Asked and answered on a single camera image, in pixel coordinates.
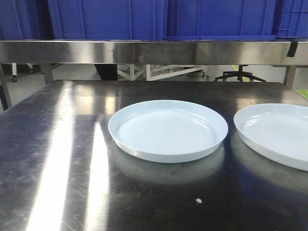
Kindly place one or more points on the light blue plate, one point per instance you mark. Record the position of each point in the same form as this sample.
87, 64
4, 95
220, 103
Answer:
168, 131
276, 131

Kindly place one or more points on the person's dark trouser legs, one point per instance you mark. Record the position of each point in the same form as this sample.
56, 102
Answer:
107, 71

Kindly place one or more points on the black office chair base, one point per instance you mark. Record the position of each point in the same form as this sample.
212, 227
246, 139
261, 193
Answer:
240, 73

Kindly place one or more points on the blue plastic crate center-right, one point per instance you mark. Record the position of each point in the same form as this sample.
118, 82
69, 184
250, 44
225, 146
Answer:
220, 20

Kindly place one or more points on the blue plastic crate center-left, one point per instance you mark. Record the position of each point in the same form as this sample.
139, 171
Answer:
109, 19

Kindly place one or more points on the green floor mat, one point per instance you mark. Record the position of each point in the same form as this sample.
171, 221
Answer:
304, 93

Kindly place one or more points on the black tape strip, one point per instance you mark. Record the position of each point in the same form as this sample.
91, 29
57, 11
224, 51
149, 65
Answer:
292, 49

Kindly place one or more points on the blue plastic crate far right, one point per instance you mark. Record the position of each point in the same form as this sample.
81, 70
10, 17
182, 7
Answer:
291, 19

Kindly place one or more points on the blue plastic crate far left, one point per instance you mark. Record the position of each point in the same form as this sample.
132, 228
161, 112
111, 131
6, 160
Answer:
25, 19

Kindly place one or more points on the white metal frame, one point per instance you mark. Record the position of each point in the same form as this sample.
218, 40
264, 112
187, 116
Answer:
159, 72

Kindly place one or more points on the stainless steel shelf rail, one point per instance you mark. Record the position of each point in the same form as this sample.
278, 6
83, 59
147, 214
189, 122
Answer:
143, 52

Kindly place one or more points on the steel shelf post left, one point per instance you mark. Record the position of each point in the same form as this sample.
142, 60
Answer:
47, 72

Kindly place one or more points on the steel shelf post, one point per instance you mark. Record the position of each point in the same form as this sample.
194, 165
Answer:
47, 72
289, 76

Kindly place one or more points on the steel shelf post right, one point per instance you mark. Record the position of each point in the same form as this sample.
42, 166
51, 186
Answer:
289, 76

